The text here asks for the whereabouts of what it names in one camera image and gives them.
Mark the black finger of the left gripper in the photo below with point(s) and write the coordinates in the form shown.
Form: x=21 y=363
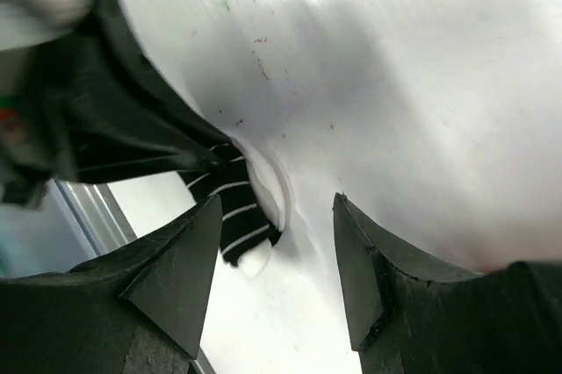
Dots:
x=88 y=106

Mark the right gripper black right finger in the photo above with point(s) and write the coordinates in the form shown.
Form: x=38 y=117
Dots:
x=410 y=312

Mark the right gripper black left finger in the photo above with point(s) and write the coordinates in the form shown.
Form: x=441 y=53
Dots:
x=73 y=322

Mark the black white striped sock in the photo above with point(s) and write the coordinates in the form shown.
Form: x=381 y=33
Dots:
x=248 y=232

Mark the aluminium front rail frame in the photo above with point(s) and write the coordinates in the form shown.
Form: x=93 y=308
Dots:
x=96 y=216

